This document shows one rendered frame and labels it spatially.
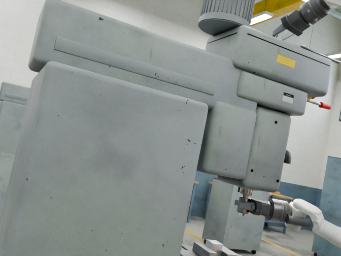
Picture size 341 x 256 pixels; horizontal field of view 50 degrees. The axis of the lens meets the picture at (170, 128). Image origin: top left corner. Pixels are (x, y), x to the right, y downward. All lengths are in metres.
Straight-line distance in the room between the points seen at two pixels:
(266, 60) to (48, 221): 0.92
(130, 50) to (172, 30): 7.58
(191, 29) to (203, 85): 7.72
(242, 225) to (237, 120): 4.95
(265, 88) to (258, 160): 0.27
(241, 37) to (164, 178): 0.59
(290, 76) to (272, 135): 0.24
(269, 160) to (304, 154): 9.46
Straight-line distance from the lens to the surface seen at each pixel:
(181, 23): 8.90
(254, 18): 7.79
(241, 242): 6.31
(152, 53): 1.22
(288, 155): 1.73
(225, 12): 1.42
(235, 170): 1.36
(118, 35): 1.19
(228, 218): 6.00
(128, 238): 1.10
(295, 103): 1.52
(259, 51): 1.41
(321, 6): 1.54
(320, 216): 1.60
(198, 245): 1.71
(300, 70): 1.53
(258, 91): 1.41
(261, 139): 1.44
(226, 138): 1.32
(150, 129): 1.07
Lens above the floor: 1.39
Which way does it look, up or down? 4 degrees up
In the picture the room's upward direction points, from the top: 11 degrees clockwise
